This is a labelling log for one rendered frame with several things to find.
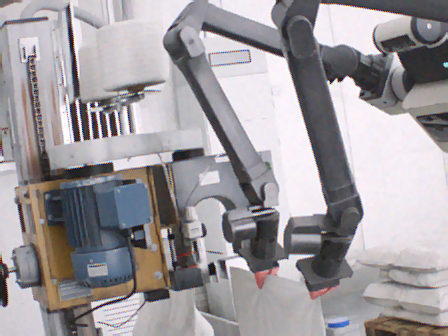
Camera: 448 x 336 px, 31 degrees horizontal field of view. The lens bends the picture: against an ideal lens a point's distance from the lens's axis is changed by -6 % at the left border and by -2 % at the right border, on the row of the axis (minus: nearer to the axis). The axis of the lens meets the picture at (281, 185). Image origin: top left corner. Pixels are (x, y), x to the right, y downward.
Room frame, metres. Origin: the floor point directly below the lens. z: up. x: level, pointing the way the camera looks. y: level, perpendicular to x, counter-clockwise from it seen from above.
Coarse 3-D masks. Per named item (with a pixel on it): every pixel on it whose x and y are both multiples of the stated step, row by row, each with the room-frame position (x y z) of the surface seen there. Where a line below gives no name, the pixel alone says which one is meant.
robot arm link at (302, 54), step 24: (288, 24) 1.32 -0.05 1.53; (288, 48) 1.37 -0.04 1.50; (312, 48) 1.34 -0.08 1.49; (312, 72) 1.39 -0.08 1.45; (312, 96) 1.41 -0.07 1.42; (312, 120) 1.43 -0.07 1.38; (336, 120) 1.45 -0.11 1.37; (312, 144) 1.47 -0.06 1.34; (336, 144) 1.46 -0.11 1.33; (336, 168) 1.48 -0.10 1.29; (336, 192) 1.50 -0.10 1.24; (336, 216) 1.52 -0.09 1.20; (360, 216) 1.53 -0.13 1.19
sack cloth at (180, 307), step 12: (168, 288) 2.48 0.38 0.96; (144, 300) 2.64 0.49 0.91; (168, 300) 2.47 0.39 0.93; (180, 300) 2.39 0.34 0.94; (192, 300) 2.32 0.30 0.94; (144, 312) 2.61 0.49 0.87; (156, 312) 2.52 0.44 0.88; (168, 312) 2.45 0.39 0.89; (180, 312) 2.38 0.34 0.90; (192, 312) 2.33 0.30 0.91; (144, 324) 2.58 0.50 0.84; (156, 324) 2.48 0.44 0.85; (168, 324) 2.38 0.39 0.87; (180, 324) 2.36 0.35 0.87; (192, 324) 2.34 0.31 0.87; (204, 324) 2.37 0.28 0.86
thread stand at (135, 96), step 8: (120, 96) 1.92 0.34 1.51; (128, 96) 1.93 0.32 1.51; (136, 96) 1.95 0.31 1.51; (144, 96) 1.94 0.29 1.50; (104, 104) 2.17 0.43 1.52; (112, 104) 2.15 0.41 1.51; (120, 104) 2.07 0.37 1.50; (128, 104) 2.03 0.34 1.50; (104, 112) 2.22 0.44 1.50; (120, 112) 2.07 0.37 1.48; (120, 120) 2.07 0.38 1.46
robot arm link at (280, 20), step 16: (288, 0) 1.34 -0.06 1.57; (304, 0) 1.32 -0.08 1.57; (320, 0) 1.33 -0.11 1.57; (336, 0) 1.34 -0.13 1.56; (352, 0) 1.35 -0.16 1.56; (368, 0) 1.36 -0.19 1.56; (384, 0) 1.37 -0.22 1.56; (400, 0) 1.37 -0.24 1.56; (416, 0) 1.38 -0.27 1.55; (432, 0) 1.38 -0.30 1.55; (272, 16) 1.38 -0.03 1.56; (288, 16) 1.33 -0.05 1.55; (416, 16) 1.39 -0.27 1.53; (432, 16) 1.40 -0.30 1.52
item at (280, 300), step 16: (240, 272) 2.07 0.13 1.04; (240, 288) 2.09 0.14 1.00; (256, 288) 1.97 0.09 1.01; (272, 288) 1.88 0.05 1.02; (288, 288) 1.79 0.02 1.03; (304, 288) 1.72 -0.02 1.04; (240, 304) 2.10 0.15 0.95; (256, 304) 1.99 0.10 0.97; (272, 304) 1.89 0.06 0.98; (288, 304) 1.80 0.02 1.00; (304, 304) 1.73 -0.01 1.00; (320, 304) 1.67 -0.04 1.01; (240, 320) 2.11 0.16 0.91; (256, 320) 2.00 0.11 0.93; (272, 320) 1.91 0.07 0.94; (288, 320) 1.81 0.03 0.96; (304, 320) 1.74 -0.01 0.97; (320, 320) 1.68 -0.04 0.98
